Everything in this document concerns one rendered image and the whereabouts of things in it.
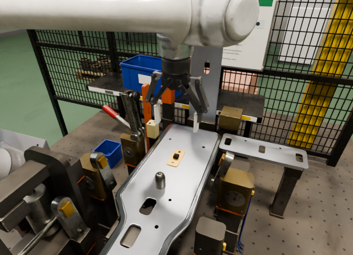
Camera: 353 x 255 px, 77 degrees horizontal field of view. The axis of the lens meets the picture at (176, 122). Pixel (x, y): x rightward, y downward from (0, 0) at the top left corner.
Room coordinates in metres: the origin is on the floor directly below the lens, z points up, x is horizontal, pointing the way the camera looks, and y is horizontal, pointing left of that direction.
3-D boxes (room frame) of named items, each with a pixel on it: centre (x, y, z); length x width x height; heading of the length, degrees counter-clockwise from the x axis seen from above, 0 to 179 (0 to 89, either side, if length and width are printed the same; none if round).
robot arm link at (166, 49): (0.57, 0.00, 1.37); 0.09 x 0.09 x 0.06
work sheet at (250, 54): (1.04, -0.30, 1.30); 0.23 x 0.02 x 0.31; 68
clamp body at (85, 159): (0.48, 0.26, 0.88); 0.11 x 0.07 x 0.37; 68
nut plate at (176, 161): (0.57, 0.00, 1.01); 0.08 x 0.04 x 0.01; 158
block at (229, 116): (0.77, -0.22, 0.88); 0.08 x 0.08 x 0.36; 68
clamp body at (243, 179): (0.43, -0.18, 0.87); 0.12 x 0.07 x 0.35; 68
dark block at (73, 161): (0.42, 0.29, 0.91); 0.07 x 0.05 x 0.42; 68
